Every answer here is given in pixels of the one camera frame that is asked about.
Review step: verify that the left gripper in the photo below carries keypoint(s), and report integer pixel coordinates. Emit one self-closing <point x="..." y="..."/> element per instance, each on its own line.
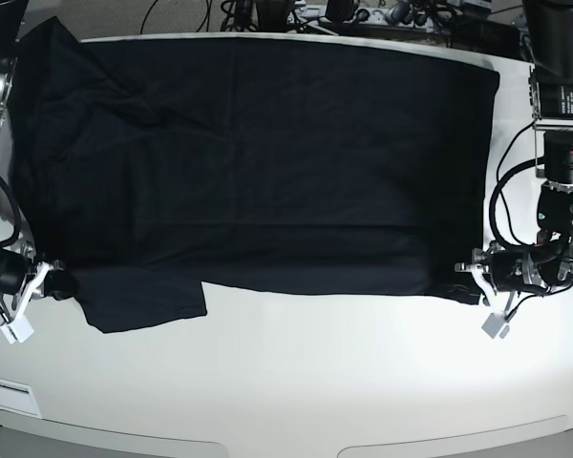
<point x="500" y="274"/>

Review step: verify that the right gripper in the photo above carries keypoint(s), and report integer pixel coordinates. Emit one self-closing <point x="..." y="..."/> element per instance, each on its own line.
<point x="18" y="269"/>

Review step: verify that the black T-shirt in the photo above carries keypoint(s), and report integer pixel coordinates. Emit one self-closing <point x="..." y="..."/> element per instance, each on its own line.
<point x="280" y="166"/>

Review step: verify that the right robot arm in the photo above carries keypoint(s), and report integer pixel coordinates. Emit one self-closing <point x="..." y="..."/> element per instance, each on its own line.
<point x="47" y="189"/>

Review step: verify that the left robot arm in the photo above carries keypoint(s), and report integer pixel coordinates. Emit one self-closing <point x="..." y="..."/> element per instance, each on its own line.
<point x="545" y="267"/>

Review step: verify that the white label plate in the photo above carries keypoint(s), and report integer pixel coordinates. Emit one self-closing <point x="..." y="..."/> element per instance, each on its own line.
<point x="19" y="399"/>

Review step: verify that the black equipment box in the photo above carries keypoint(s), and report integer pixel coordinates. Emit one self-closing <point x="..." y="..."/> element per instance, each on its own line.
<point x="487" y="37"/>

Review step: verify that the white power strip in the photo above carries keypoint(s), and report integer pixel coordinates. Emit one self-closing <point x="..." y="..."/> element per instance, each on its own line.
<point x="364" y="15"/>

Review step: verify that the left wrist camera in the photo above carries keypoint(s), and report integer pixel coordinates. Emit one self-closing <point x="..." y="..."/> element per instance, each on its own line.
<point x="496" y="326"/>

